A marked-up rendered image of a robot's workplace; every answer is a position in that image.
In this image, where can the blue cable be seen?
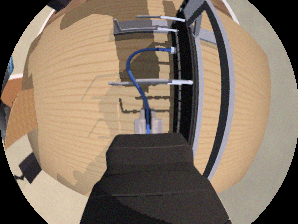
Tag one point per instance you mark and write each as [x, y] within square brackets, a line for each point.
[137, 85]

